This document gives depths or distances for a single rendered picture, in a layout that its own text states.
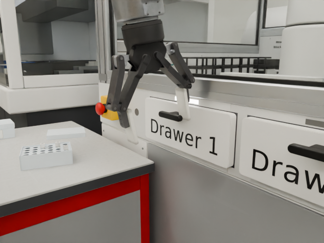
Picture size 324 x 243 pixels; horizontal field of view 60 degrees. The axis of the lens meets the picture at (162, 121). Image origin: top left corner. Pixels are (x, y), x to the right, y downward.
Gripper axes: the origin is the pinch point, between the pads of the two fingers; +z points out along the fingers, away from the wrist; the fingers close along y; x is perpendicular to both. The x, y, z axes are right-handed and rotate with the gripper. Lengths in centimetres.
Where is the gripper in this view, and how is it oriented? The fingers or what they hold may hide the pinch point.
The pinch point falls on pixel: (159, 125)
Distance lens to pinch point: 57.4
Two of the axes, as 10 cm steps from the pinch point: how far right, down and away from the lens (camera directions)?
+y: 7.8, -3.3, 5.3
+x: -6.1, -1.8, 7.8
